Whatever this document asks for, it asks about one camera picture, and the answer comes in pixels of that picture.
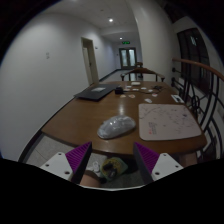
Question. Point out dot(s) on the wooden stair handrail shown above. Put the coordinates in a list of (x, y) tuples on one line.
[(198, 64)]

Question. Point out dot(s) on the black metal railing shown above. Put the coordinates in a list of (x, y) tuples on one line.
[(201, 90)]

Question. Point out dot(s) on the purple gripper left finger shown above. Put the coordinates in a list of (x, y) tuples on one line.
[(70, 166)]

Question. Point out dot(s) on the black closed laptop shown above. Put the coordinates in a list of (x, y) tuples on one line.
[(96, 92)]

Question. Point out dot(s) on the white card on table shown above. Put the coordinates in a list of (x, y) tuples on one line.
[(135, 83)]

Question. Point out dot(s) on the wooden side door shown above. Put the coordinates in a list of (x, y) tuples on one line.
[(90, 61)]

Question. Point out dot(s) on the double glass door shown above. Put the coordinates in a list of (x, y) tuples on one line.
[(127, 58)]

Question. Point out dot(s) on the small black box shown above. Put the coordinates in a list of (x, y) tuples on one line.
[(119, 90)]

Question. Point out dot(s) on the green exit sign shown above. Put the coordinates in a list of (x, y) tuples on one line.
[(125, 42)]

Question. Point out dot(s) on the wooden chair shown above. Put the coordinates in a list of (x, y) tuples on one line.
[(142, 71)]

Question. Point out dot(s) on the printed leaflet on table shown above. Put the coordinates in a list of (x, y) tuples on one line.
[(177, 99)]

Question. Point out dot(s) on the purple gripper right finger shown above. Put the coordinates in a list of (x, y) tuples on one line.
[(154, 166)]

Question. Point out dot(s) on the white computer mouse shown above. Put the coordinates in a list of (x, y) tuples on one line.
[(116, 126)]

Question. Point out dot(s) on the light patterned mouse pad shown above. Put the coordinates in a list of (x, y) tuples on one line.
[(163, 122)]

